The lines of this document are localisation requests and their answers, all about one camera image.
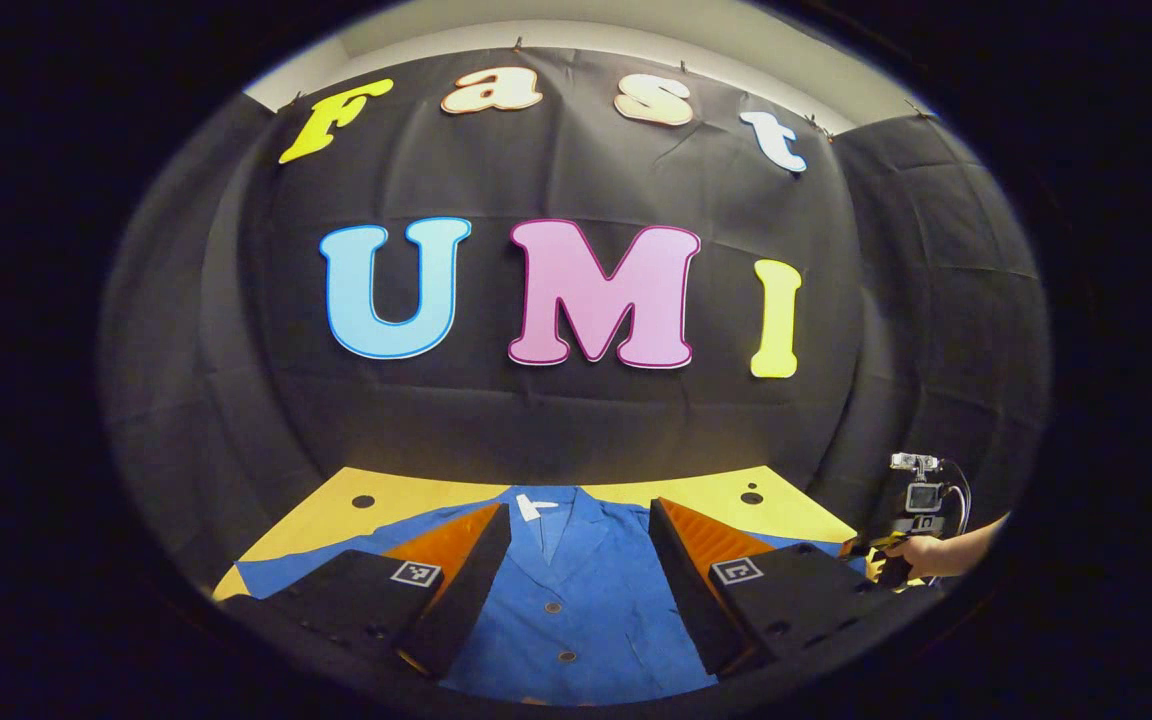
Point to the black round table grommet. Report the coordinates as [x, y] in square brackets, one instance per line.
[751, 497]
[363, 501]

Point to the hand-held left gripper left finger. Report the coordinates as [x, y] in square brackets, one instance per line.
[471, 575]

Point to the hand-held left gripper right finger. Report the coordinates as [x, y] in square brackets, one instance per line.
[681, 570]

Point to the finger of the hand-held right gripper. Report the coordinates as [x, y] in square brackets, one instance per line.
[858, 547]

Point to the black backdrop cloth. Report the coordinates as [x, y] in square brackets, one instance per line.
[576, 420]

